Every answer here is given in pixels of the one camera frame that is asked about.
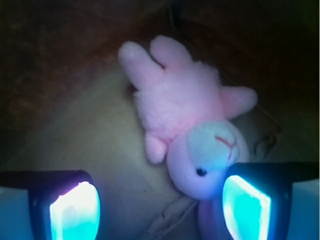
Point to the pink plush bunny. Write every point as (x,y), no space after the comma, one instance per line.
(187,115)

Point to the brown paper lined box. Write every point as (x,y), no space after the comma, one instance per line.
(65,103)

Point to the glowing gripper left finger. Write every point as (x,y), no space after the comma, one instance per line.
(48,205)

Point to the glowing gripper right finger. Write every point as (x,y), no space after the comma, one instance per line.
(272,201)

